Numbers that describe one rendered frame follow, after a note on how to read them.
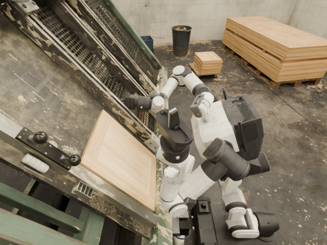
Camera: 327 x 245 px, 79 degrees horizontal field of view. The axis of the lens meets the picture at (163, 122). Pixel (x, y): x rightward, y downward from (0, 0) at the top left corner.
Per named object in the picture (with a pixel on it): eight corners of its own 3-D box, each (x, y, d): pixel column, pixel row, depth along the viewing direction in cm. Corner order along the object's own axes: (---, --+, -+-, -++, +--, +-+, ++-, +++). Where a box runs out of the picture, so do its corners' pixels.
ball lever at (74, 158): (63, 166, 71) (78, 169, 62) (54, 160, 69) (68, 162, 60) (70, 157, 73) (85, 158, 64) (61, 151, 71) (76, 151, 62)
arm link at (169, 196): (157, 167, 77) (153, 196, 88) (167, 189, 69) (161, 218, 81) (182, 162, 80) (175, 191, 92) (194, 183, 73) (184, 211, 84)
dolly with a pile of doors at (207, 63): (220, 78, 420) (223, 60, 395) (196, 80, 412) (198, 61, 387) (209, 66, 467) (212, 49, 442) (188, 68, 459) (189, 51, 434)
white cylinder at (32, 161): (19, 162, 63) (42, 175, 67) (24, 158, 62) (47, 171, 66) (24, 155, 65) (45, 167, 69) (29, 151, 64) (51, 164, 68)
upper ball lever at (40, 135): (32, 147, 65) (44, 147, 56) (21, 140, 63) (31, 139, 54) (40, 137, 67) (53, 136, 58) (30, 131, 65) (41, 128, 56)
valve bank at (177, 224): (193, 251, 119) (198, 234, 104) (170, 251, 119) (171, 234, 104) (186, 179, 158) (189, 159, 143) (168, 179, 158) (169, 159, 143)
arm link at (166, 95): (158, 115, 128) (168, 99, 132) (159, 109, 119) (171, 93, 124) (150, 110, 128) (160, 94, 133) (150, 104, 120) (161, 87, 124)
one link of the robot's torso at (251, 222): (248, 214, 172) (252, 206, 164) (257, 239, 156) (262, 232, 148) (224, 214, 172) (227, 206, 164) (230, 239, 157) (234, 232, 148)
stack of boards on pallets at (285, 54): (319, 84, 400) (341, 44, 351) (272, 89, 385) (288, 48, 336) (254, 45, 588) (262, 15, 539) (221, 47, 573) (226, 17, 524)
